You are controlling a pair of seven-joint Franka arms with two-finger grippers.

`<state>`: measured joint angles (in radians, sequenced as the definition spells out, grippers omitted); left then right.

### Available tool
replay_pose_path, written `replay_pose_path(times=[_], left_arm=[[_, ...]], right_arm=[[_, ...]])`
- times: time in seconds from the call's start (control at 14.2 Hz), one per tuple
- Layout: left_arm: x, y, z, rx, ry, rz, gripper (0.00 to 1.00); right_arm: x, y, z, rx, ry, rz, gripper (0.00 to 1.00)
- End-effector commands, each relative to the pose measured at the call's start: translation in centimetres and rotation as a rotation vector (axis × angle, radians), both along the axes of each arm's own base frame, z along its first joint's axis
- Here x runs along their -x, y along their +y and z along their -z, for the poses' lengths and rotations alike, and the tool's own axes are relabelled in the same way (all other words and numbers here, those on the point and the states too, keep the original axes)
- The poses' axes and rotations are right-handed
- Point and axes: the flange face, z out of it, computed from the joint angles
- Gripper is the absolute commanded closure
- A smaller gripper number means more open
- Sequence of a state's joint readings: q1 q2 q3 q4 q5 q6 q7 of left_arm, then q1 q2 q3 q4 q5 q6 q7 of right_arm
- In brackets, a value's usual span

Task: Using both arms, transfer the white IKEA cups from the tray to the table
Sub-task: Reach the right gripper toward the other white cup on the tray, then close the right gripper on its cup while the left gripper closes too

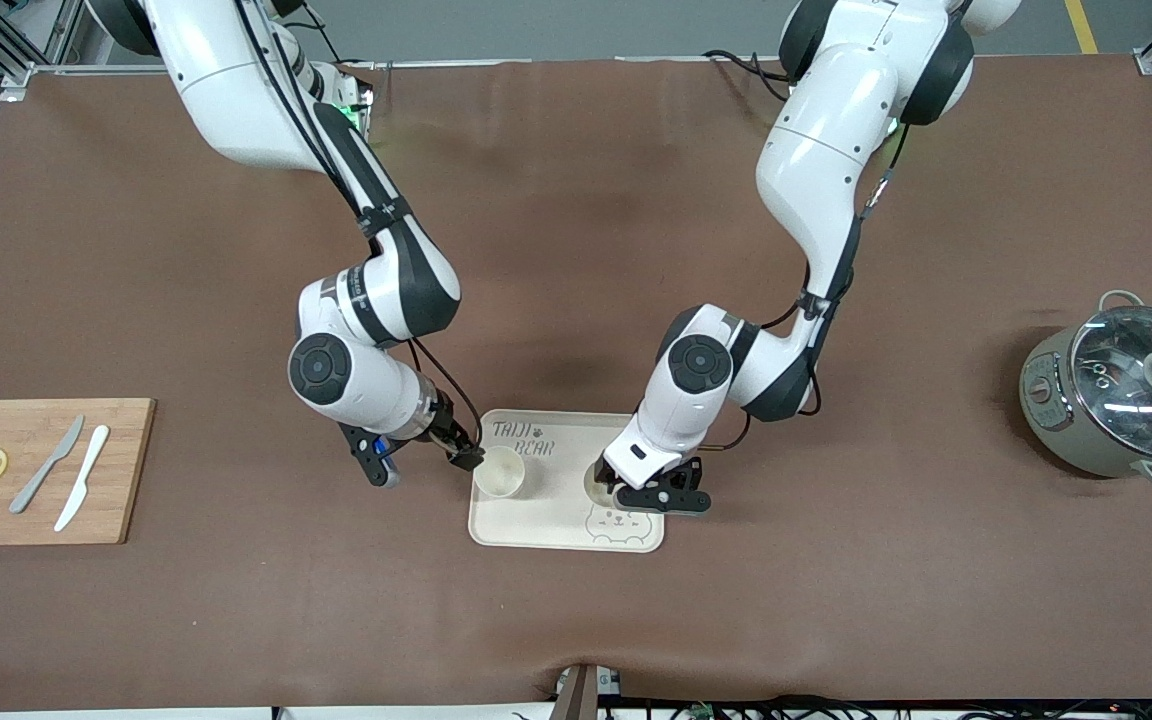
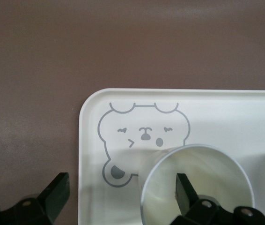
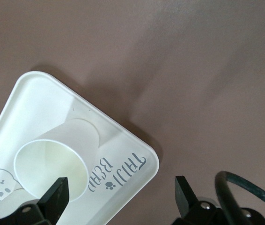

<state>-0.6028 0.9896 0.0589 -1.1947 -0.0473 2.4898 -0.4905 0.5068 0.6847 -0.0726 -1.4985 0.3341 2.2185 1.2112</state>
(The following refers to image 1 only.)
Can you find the green electric cooking pot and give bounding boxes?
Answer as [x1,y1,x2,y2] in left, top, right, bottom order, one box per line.
[1019,290,1152,490]

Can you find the black right base cable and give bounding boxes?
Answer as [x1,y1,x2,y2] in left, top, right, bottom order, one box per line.
[281,0,377,93]

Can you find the brown table mat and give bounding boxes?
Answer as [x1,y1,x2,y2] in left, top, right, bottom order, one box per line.
[0,55,1152,714]

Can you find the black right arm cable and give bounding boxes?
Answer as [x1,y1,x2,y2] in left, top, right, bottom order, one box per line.
[234,0,485,443]

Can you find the glass pot lid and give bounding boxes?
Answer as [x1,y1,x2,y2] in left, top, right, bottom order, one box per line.
[1069,305,1152,463]

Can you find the black left base cables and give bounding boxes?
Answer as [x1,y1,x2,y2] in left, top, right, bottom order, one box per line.
[701,48,795,103]

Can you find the aluminium table edge rail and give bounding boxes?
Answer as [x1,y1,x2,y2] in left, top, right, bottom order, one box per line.
[0,56,799,77]

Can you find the white IKEA cup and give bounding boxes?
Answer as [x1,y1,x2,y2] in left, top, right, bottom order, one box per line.
[474,446,527,499]
[582,457,622,505]

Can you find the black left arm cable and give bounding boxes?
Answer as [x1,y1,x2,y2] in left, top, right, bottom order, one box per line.
[716,115,915,453]

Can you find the cream bear print tray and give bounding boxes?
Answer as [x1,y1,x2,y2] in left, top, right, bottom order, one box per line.
[467,409,667,554]

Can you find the wooden cutting board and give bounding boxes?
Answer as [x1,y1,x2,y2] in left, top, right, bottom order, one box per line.
[0,398,157,547]

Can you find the grey plastic knife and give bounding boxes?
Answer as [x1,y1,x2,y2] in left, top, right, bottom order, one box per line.
[9,415,86,515]

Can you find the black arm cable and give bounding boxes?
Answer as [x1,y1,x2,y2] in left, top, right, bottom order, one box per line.
[716,115,915,453]
[234,0,485,443]

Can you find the metal table edge bracket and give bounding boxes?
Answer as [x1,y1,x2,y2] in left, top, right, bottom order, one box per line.
[550,662,625,720]

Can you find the white plastic knife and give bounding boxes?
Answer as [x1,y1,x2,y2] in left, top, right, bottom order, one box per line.
[54,425,111,533]

